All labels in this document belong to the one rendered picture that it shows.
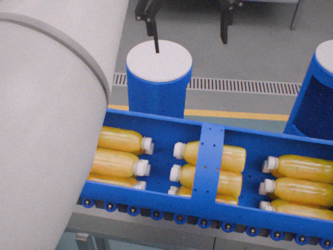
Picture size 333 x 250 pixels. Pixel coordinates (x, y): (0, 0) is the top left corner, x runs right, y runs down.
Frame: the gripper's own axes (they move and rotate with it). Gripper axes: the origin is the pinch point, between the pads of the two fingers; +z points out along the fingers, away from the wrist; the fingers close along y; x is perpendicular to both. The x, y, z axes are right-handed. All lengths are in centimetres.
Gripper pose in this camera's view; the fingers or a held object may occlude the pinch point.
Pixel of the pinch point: (190, 40)
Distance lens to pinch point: 75.8
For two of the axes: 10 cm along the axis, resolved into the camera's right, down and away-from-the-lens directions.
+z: 0.8, 7.1, 7.0
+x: 1.2, 6.9, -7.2
